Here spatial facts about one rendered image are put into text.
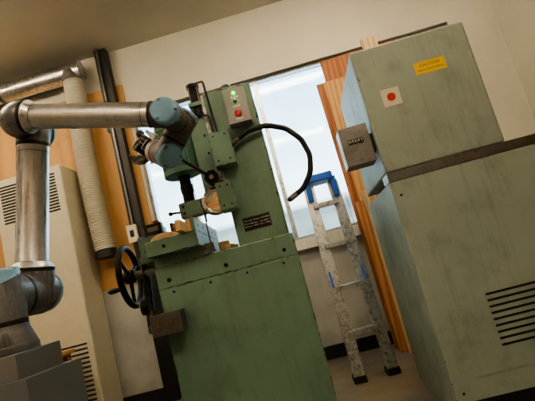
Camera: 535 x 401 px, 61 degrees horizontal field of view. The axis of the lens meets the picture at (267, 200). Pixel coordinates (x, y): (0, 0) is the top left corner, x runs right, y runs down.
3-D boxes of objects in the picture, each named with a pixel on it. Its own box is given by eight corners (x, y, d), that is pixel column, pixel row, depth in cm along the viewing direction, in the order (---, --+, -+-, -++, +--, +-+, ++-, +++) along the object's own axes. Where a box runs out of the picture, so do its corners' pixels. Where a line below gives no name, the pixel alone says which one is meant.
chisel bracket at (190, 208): (185, 223, 210) (181, 206, 211) (214, 216, 210) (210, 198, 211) (181, 222, 203) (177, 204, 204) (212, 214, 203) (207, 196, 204)
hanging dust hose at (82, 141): (100, 261, 338) (67, 89, 360) (123, 255, 337) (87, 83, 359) (89, 261, 321) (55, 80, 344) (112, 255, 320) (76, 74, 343)
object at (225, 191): (224, 213, 195) (217, 187, 197) (240, 209, 195) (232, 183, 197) (220, 211, 186) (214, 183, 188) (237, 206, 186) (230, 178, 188)
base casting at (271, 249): (184, 286, 224) (179, 269, 226) (296, 257, 224) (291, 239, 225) (158, 290, 180) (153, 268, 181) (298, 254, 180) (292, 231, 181)
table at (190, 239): (165, 266, 236) (162, 255, 237) (221, 251, 236) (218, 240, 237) (123, 264, 176) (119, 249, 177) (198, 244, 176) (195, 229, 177)
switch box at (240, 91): (231, 129, 201) (222, 96, 204) (252, 123, 201) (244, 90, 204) (229, 124, 195) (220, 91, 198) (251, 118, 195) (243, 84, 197)
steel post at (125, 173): (166, 400, 319) (94, 56, 363) (182, 396, 319) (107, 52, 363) (162, 405, 310) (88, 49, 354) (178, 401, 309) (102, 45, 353)
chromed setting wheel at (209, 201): (205, 219, 195) (199, 192, 197) (233, 212, 195) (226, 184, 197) (204, 218, 192) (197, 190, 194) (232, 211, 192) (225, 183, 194)
